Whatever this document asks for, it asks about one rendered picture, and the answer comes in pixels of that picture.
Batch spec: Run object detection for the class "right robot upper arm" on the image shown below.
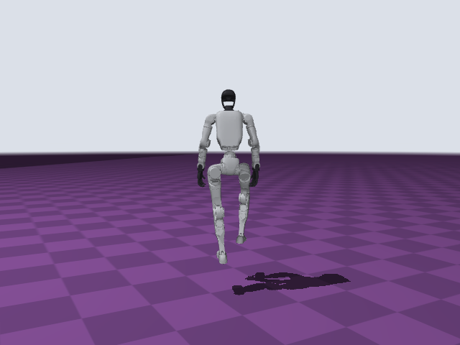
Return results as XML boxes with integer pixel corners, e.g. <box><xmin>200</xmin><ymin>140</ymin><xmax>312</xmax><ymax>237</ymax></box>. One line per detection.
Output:
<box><xmin>242</xmin><ymin>114</ymin><xmax>259</xmax><ymax>147</ymax></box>

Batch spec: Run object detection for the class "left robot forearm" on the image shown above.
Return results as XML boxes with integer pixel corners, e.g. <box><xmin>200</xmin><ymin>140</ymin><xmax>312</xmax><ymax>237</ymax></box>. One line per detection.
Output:
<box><xmin>197</xmin><ymin>142</ymin><xmax>207</xmax><ymax>168</ymax></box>

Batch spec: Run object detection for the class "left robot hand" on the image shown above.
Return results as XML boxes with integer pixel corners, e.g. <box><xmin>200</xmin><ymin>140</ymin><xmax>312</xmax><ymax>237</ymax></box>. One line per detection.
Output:
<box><xmin>197</xmin><ymin>165</ymin><xmax>205</xmax><ymax>187</ymax></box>

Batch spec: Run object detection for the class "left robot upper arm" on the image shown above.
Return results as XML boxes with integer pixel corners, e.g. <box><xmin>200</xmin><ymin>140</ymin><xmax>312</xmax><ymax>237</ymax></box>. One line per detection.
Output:
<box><xmin>201</xmin><ymin>114</ymin><xmax>216</xmax><ymax>147</ymax></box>

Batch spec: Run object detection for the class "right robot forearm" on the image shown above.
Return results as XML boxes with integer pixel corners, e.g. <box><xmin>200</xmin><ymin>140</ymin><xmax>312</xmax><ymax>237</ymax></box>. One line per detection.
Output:
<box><xmin>251</xmin><ymin>140</ymin><xmax>260</xmax><ymax>169</ymax></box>

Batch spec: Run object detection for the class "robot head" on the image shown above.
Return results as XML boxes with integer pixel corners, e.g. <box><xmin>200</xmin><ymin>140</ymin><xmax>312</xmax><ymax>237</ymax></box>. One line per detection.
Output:
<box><xmin>221</xmin><ymin>89</ymin><xmax>236</xmax><ymax>111</ymax></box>

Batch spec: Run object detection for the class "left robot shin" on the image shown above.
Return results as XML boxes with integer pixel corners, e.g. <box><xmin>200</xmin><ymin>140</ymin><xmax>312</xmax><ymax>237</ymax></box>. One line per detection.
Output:
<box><xmin>213</xmin><ymin>208</ymin><xmax>225</xmax><ymax>255</ymax></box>

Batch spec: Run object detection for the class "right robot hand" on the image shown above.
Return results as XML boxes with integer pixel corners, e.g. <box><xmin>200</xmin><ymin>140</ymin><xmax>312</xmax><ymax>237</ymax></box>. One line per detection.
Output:
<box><xmin>249</xmin><ymin>164</ymin><xmax>259</xmax><ymax>187</ymax></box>

